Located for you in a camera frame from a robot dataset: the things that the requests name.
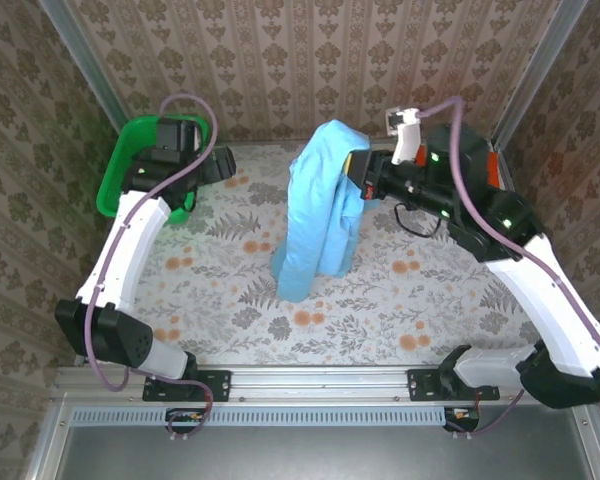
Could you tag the light blue printed t-shirt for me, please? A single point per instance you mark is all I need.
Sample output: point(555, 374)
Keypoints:
point(310, 200)

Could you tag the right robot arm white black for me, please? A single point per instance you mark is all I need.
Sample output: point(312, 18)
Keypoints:
point(545, 300)

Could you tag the green plastic basket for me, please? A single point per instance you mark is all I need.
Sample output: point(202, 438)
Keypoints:
point(111, 190)

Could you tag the floral patterned table cloth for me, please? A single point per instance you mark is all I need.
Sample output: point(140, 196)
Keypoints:
point(230, 300)

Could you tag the small black controller board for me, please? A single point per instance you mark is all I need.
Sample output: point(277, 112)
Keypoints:
point(462, 417)
point(185, 417)

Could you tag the grey metal panel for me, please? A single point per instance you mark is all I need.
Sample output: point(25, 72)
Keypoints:
point(305, 455)

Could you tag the aluminium side rail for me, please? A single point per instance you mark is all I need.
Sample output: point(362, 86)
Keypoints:
point(506, 172)

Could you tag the aluminium frame post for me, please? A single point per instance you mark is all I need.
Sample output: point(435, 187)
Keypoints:
point(77, 50)
point(550, 50)

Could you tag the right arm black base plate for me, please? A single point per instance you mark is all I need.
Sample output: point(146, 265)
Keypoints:
point(422, 385)

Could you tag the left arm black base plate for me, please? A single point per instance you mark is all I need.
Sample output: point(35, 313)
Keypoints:
point(215, 385)

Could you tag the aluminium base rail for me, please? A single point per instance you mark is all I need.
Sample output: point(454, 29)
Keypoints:
point(320, 382)

